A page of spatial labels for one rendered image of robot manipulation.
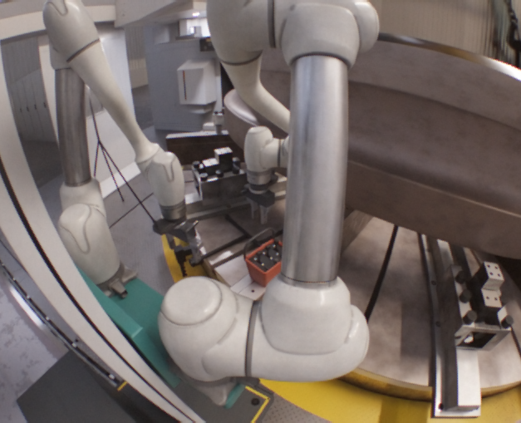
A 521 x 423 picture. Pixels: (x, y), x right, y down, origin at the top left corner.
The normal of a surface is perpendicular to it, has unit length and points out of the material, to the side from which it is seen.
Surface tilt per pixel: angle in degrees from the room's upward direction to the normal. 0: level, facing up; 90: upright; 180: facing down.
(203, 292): 9
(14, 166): 90
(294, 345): 55
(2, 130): 90
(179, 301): 6
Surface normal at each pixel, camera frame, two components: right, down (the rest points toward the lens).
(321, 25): -0.13, 0.18
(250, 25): -0.21, 0.88
